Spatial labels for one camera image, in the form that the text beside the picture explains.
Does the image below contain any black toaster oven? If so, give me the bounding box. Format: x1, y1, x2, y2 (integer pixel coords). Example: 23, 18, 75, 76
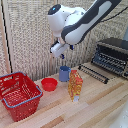
91, 37, 128, 80

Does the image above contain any woven folding screen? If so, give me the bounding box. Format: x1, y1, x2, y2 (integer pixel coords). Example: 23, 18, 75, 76
0, 0, 128, 82

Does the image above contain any red plastic bowl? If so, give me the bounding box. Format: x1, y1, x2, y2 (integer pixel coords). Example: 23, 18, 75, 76
40, 77, 59, 93

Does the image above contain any red plastic shopping basket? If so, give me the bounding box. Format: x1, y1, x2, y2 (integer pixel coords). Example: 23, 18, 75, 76
0, 71, 44, 123

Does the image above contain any orange yellow carton box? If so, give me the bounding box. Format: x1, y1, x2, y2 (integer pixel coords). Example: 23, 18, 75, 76
67, 69, 84, 103

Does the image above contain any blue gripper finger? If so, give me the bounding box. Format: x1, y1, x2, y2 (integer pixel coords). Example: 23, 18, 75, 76
69, 44, 75, 51
60, 53, 66, 60

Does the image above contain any blue mug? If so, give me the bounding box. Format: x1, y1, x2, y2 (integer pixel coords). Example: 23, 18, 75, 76
58, 65, 72, 83

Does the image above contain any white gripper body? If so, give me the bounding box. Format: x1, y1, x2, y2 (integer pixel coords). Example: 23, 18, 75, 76
49, 39, 72, 58

